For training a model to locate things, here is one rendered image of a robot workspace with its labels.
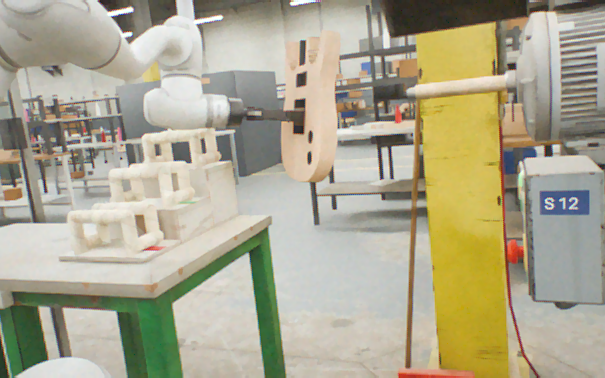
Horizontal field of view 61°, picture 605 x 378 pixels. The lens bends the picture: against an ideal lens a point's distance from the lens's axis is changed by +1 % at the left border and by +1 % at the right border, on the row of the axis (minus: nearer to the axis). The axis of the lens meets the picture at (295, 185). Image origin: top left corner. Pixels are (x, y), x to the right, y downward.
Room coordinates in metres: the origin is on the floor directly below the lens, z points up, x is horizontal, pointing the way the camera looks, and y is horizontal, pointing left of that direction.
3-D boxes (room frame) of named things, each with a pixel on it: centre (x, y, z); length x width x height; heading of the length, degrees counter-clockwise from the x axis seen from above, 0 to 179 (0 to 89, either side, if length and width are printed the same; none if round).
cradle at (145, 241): (1.23, 0.38, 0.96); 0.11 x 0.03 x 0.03; 157
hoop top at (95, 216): (1.23, 0.48, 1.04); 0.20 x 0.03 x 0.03; 66
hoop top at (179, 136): (1.53, 0.35, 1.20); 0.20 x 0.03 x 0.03; 66
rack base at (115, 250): (1.28, 0.47, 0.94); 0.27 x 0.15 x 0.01; 67
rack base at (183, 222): (1.42, 0.40, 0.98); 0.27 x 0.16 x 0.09; 67
